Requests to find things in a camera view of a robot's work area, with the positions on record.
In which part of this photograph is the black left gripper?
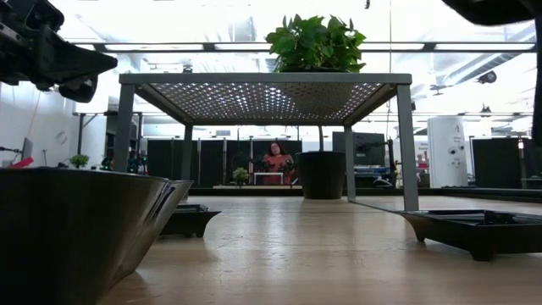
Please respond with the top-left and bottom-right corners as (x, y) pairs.
(0, 0), (119, 103)

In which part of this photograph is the black wavy-edged deep plate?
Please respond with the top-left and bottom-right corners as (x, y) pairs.
(0, 166), (195, 305)

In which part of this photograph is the small black square plate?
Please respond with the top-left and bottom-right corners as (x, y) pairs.
(159, 203), (222, 239)

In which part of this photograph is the black footed square plate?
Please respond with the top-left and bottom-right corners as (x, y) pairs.
(397, 208), (542, 263)

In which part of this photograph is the grey desk monitor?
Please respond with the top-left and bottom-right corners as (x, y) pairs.
(20, 136), (34, 162)

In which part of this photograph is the small green desk plant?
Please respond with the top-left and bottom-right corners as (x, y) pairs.
(69, 153), (91, 169)

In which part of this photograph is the red flat object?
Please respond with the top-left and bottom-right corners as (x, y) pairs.
(11, 155), (35, 169)

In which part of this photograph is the black room divider panel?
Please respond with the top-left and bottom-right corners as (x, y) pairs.
(146, 138), (304, 187)
(471, 136), (537, 190)

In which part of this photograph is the grey perforated metal shelf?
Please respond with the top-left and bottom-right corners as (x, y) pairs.
(113, 72), (420, 213)

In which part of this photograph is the small pale green plant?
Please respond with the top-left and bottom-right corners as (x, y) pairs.
(231, 166), (251, 187)

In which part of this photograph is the person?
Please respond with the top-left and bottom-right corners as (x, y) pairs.
(262, 141), (296, 186)

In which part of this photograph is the green leafy plant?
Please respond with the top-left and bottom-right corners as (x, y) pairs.
(265, 14), (368, 153)

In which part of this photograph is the black plant pot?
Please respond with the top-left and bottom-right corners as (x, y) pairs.
(295, 151), (347, 201)

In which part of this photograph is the black monitor screen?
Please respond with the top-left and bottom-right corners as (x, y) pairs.
(331, 130), (387, 169)

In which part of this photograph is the white cylindrical column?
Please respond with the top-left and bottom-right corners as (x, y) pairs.
(426, 115), (469, 189)

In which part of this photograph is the black metal post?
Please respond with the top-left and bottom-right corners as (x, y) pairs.
(72, 112), (101, 156)

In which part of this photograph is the long ceiling light rail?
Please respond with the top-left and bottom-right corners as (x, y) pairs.
(74, 41), (537, 53)

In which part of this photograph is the small white frame table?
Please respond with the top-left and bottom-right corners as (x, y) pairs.
(252, 171), (285, 186)

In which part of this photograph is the black table frame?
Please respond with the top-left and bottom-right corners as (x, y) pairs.
(185, 184), (542, 204)

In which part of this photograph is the black ceiling camera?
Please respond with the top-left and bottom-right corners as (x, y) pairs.
(477, 69), (498, 85)

